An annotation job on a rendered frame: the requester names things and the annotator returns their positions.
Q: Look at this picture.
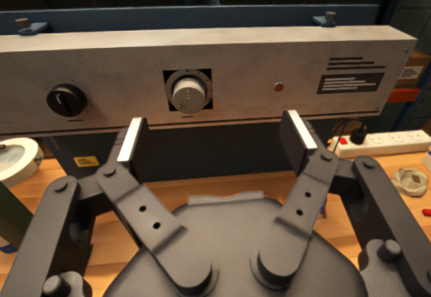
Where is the white tape roll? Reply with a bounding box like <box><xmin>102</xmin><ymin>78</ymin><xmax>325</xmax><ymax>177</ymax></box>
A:
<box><xmin>0</xmin><ymin>137</ymin><xmax>44</xmax><ymax>189</ymax></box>

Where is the brown cardboard box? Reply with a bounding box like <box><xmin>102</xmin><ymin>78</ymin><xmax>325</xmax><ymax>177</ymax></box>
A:
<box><xmin>394</xmin><ymin>48</ymin><xmax>431</xmax><ymax>88</ymax></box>

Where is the black label plate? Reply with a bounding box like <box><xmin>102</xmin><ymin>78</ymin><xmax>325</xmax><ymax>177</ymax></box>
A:
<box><xmin>316</xmin><ymin>72</ymin><xmax>386</xmax><ymax>95</ymax></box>

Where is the black square dial plate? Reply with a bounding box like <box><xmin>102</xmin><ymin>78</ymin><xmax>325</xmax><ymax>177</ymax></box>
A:
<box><xmin>162</xmin><ymin>68</ymin><xmax>214</xmax><ymax>113</ymax></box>

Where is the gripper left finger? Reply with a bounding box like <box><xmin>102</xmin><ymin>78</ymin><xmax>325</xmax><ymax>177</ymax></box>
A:
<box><xmin>0</xmin><ymin>116</ymin><xmax>220</xmax><ymax>297</ymax></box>

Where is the black power plug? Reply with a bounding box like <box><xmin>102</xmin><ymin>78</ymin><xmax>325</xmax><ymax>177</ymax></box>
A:
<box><xmin>349</xmin><ymin>118</ymin><xmax>368</xmax><ymax>145</ymax></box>

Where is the white power strip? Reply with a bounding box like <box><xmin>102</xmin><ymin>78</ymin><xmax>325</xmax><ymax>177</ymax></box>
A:
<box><xmin>328</xmin><ymin>129</ymin><xmax>431</xmax><ymax>159</ymax></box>

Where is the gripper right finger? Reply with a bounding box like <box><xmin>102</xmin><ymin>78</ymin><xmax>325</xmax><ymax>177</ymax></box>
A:
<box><xmin>251</xmin><ymin>109</ymin><xmax>431</xmax><ymax>297</ymax></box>

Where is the grey temperature knob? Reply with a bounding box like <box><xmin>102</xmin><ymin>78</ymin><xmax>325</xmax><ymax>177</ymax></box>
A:
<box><xmin>170</xmin><ymin>75</ymin><xmax>207</xmax><ymax>115</ymax></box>

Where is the black round knob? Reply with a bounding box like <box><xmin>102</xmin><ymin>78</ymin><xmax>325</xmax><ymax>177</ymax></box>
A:
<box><xmin>45</xmin><ymin>83</ymin><xmax>89</xmax><ymax>118</ymax></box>

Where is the grey oven fascia panel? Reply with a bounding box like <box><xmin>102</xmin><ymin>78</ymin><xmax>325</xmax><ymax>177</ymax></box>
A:
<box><xmin>0</xmin><ymin>25</ymin><xmax>419</xmax><ymax>137</ymax></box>

